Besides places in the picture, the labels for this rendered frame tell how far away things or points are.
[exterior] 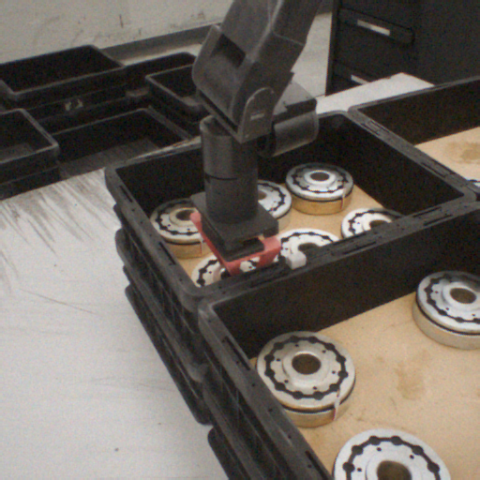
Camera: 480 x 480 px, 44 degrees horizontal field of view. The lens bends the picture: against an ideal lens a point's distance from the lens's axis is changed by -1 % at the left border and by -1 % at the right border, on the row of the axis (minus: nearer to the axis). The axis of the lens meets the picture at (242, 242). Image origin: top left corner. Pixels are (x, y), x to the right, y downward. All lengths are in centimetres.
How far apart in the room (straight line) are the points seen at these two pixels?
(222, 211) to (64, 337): 38
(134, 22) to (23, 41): 69
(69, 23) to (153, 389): 313
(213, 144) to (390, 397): 32
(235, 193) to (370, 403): 26
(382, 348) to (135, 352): 35
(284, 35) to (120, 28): 339
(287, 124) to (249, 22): 13
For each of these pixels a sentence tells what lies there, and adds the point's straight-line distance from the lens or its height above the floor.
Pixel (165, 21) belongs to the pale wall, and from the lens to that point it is 404.
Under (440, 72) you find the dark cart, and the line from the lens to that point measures 237.
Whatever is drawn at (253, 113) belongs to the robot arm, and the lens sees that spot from 55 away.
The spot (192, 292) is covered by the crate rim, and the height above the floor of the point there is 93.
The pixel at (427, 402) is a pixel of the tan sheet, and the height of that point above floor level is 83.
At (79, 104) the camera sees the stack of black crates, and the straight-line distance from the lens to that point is 209.
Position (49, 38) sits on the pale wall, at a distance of 374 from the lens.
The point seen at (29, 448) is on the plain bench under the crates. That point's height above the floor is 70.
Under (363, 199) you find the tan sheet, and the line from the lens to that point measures 94.
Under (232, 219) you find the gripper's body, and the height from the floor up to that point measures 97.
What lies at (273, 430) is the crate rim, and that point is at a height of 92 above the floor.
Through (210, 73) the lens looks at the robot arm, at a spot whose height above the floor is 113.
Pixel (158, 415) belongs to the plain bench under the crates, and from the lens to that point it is 79.
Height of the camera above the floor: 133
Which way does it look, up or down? 37 degrees down
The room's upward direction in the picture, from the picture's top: straight up
